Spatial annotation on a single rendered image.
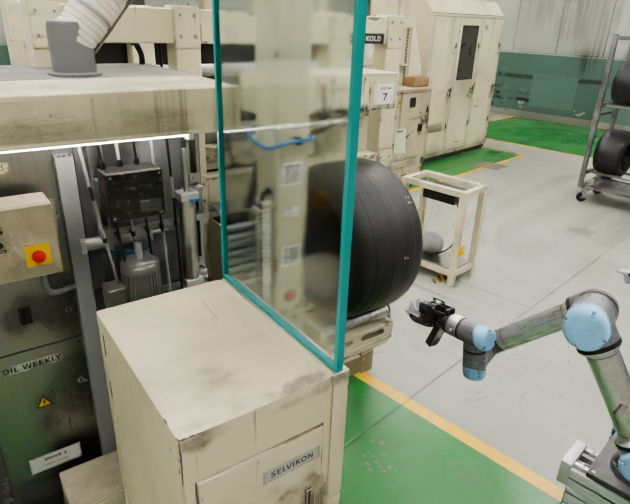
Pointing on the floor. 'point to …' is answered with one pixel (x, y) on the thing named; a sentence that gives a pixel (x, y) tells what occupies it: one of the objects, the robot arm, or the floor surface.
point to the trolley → (609, 163)
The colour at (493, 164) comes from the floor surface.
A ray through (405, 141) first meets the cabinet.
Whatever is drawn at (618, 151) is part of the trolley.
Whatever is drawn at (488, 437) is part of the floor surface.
